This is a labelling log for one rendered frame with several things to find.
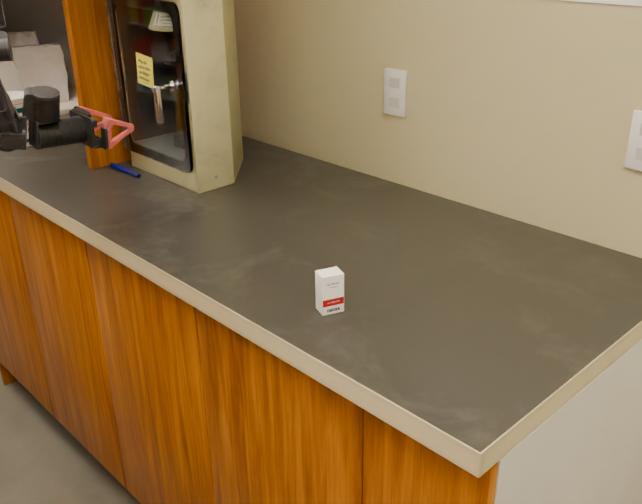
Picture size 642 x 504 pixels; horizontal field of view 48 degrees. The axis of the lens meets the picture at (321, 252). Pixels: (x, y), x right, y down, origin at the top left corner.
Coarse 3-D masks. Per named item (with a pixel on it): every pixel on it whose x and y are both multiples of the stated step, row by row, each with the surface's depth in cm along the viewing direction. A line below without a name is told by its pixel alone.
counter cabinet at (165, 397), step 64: (0, 192) 203; (0, 256) 222; (64, 256) 182; (0, 320) 243; (64, 320) 197; (128, 320) 165; (192, 320) 142; (64, 384) 214; (128, 384) 177; (192, 384) 151; (256, 384) 132; (320, 384) 117; (640, 384) 129; (128, 448) 191; (192, 448) 161; (256, 448) 139; (320, 448) 123; (384, 448) 110; (576, 448) 115; (640, 448) 142
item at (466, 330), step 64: (64, 192) 180; (128, 192) 179; (192, 192) 179; (256, 192) 178; (320, 192) 177; (384, 192) 177; (128, 256) 148; (192, 256) 145; (256, 256) 144; (320, 256) 144; (384, 256) 144; (448, 256) 143; (512, 256) 143; (576, 256) 142; (256, 320) 121; (320, 320) 121; (384, 320) 121; (448, 320) 121; (512, 320) 120; (576, 320) 120; (640, 320) 120; (384, 384) 104; (448, 384) 104; (512, 384) 104; (576, 384) 107; (448, 448) 95; (512, 448) 97
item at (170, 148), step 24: (120, 0) 175; (144, 0) 167; (120, 24) 178; (144, 24) 170; (168, 24) 163; (120, 48) 182; (144, 48) 173; (168, 48) 166; (168, 72) 169; (144, 96) 180; (168, 96) 172; (144, 120) 184; (168, 120) 175; (144, 144) 188; (168, 144) 179; (192, 168) 175
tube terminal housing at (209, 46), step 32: (192, 0) 160; (224, 0) 169; (192, 32) 163; (224, 32) 169; (192, 64) 165; (224, 64) 171; (192, 96) 168; (224, 96) 174; (192, 128) 171; (224, 128) 177; (224, 160) 180
